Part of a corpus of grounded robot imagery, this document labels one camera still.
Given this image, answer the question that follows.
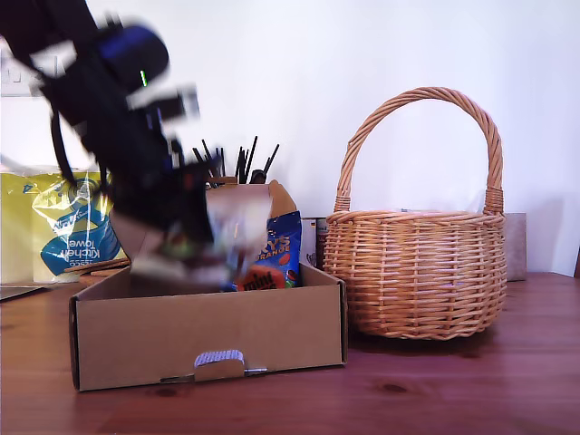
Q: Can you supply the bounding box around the yellow kitchen towel pack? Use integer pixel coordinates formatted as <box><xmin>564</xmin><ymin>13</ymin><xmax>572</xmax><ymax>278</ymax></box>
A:
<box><xmin>0</xmin><ymin>171</ymin><xmax>132</xmax><ymax>285</ymax></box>

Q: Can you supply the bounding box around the grey stone tile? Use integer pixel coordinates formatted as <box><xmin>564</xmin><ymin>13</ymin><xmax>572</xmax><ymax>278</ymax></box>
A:
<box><xmin>503</xmin><ymin>212</ymin><xmax>527</xmax><ymax>282</ymax></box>

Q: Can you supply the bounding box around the woven wicker basket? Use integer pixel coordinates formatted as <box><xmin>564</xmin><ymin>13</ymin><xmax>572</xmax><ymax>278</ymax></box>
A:
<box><xmin>324</xmin><ymin>85</ymin><xmax>508</xmax><ymax>341</ymax></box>

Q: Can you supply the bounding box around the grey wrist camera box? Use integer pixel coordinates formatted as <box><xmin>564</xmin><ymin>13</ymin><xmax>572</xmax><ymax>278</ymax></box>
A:
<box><xmin>125</xmin><ymin>84</ymin><xmax>201</xmax><ymax>124</ymax></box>

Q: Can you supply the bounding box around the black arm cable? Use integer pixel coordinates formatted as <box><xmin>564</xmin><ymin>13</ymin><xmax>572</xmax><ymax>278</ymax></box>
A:
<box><xmin>48</xmin><ymin>108</ymin><xmax>78</xmax><ymax>185</ymax></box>

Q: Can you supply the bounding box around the white green-print candy bag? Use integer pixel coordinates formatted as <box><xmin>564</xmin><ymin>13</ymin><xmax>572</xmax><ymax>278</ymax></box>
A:
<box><xmin>130</xmin><ymin>185</ymin><xmax>276</xmax><ymax>285</ymax></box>

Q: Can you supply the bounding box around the brown cardboard box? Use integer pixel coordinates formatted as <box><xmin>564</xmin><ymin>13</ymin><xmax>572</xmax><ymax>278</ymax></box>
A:
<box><xmin>68</xmin><ymin>179</ymin><xmax>349</xmax><ymax>392</ymax></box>

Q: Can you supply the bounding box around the small printed white box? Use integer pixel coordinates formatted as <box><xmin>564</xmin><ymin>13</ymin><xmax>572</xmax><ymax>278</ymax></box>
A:
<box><xmin>301</xmin><ymin>217</ymin><xmax>328</xmax><ymax>268</ymax></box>

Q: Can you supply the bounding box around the blue orange-print candy bag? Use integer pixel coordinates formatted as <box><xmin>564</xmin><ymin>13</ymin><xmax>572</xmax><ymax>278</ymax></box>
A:
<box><xmin>233</xmin><ymin>210</ymin><xmax>304</xmax><ymax>294</ymax></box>

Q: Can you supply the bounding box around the round cork coaster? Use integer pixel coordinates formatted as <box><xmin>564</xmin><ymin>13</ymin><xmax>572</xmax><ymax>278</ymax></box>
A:
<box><xmin>80</xmin><ymin>270</ymin><xmax>123</xmax><ymax>286</ymax></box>
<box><xmin>63</xmin><ymin>256</ymin><xmax>132</xmax><ymax>274</ymax></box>

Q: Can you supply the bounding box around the flat grey board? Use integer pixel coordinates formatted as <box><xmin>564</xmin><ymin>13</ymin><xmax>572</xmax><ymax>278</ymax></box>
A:
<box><xmin>0</xmin><ymin>284</ymin><xmax>69</xmax><ymax>303</ymax></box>

